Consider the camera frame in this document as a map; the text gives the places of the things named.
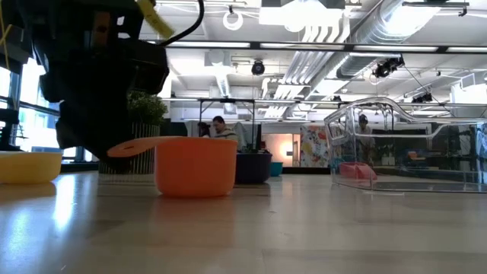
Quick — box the orange measuring cup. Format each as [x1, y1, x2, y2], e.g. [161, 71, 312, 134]
[107, 135, 239, 198]

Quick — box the black track light cluster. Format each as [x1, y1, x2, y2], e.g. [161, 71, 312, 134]
[372, 56, 406, 79]

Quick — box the white ceiling ring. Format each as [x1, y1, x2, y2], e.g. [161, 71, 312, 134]
[222, 10, 244, 31]

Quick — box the yellow tag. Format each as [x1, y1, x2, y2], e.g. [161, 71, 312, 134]
[135, 0, 176, 40]

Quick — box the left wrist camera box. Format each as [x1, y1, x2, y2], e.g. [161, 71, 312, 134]
[127, 37, 170, 96]

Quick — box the clear plastic basket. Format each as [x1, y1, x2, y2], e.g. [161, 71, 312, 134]
[323, 96, 487, 194]

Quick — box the pink measuring cup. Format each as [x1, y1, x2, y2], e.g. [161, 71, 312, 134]
[338, 161, 378, 181]

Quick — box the black ceiling spotlight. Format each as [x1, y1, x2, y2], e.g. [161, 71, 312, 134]
[250, 59, 266, 76]

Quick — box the potted plant in ribbed pot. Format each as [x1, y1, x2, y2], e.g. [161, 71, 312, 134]
[97, 91, 169, 186]

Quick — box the black aluminium rig frame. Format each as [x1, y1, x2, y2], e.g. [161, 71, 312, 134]
[146, 40, 487, 54]

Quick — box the person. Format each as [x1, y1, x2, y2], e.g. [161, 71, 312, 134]
[212, 115, 239, 142]
[355, 113, 376, 163]
[196, 121, 212, 139]

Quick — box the colourful wall poster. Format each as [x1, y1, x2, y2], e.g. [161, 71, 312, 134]
[299, 125, 332, 168]

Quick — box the black background table frame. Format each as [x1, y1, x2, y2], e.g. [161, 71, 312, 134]
[197, 97, 256, 151]

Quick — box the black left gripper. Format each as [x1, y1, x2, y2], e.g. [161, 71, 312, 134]
[30, 0, 146, 172]

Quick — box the silver ventilation duct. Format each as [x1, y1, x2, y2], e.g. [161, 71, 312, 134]
[336, 0, 438, 79]

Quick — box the yellow measuring cup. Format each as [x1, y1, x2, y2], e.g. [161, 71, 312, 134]
[0, 151, 63, 185]

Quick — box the small black track light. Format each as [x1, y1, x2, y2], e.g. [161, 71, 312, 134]
[410, 92, 434, 104]

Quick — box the yellow hanging cable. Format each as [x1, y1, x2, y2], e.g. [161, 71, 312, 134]
[0, 0, 12, 70]

